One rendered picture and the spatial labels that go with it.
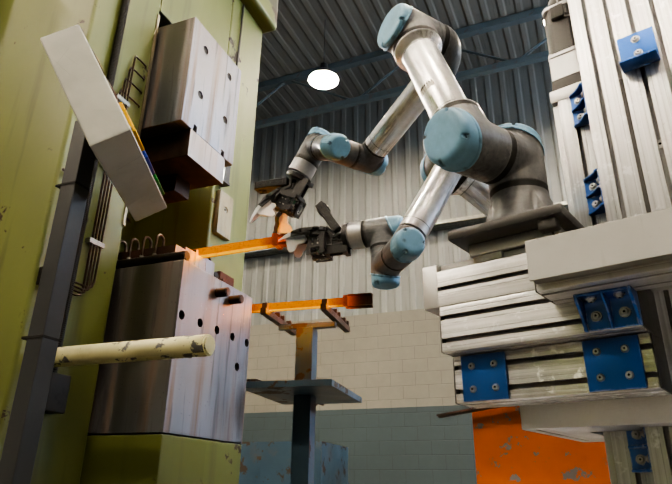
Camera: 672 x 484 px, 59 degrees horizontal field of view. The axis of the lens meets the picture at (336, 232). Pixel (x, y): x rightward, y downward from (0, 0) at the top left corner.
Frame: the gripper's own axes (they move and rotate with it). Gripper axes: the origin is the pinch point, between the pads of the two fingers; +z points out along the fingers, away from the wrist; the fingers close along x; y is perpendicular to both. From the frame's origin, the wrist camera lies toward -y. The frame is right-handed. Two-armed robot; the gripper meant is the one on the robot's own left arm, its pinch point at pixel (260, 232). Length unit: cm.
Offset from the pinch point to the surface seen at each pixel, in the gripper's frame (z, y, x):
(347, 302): 4.4, 18.3, 35.3
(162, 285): 26.2, -7.9, -16.0
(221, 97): -37, -44, 2
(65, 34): -10, -11, -74
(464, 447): 55, -66, 763
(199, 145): -16.0, -31.8, -7.1
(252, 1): -95, -88, 31
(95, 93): -1, 2, -71
